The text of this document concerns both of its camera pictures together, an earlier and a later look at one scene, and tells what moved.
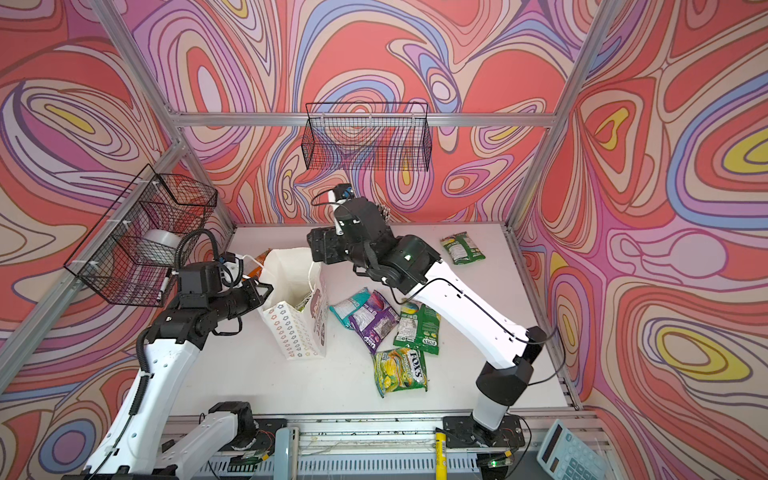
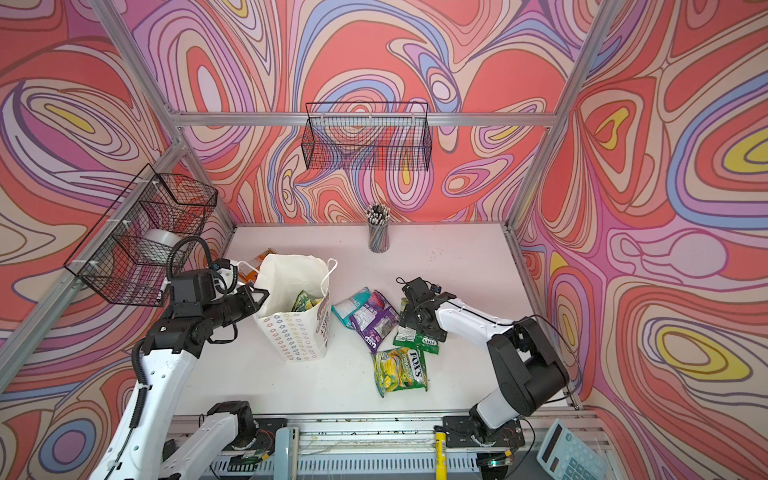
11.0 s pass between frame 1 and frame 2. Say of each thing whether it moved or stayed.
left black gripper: stayed
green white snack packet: stayed
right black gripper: moved
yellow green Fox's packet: stayed
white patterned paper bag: stayed
